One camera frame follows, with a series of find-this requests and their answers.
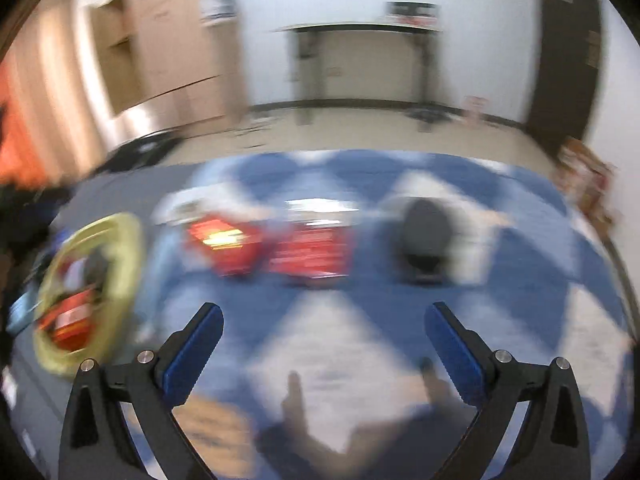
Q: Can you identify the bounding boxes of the dark brown orange cigarette box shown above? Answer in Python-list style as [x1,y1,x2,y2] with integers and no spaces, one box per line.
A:
[187,215,266,277]

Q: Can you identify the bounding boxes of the glass-top desk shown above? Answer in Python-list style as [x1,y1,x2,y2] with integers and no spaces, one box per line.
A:
[272,20,445,133]

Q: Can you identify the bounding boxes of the dark door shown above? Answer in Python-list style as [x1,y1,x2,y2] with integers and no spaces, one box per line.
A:
[525,0,602,147]

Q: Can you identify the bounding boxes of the items on desk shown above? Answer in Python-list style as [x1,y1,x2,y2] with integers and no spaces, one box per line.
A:
[385,1,441,26]

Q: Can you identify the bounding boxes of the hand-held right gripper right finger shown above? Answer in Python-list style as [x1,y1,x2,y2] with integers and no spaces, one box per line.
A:
[424,302,590,480]

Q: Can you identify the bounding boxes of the yellow plastic basin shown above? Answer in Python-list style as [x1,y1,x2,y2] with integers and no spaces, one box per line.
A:
[32,212,146,378]

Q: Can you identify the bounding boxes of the orange curtain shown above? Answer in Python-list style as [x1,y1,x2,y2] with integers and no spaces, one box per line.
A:
[0,0,133,186]

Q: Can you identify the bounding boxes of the cream tin case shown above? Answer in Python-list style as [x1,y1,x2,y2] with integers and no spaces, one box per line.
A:
[155,192,212,226]

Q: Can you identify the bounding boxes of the red barcode cigarette box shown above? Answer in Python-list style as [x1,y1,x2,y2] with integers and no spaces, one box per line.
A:
[37,287,98,351]

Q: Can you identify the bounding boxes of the brown items by wall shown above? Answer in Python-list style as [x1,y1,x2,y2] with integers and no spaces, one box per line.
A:
[554,137,617,233]

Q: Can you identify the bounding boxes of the black white-striped sponge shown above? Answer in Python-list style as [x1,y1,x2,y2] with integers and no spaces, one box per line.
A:
[399,199,463,273]

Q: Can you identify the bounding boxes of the dark clothing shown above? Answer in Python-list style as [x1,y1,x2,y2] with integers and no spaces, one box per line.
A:
[0,180,68,261]

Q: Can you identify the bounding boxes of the dark cloth on floor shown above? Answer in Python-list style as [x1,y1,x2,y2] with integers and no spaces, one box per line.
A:
[106,130,187,172]

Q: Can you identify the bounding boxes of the wooden wardrobe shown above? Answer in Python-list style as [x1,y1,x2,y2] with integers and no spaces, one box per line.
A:
[90,0,243,136]

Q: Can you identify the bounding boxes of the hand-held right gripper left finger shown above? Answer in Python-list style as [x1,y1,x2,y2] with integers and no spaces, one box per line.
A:
[59,302,224,480]

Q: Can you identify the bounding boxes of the light blue device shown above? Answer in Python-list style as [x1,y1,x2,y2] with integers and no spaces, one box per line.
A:
[7,291,40,333]

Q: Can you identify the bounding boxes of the blue white printed blanket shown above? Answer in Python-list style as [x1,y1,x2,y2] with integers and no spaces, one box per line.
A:
[130,150,633,480]

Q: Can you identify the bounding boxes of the red white cigarette box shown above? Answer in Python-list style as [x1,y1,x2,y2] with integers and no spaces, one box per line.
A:
[269,200,357,277]

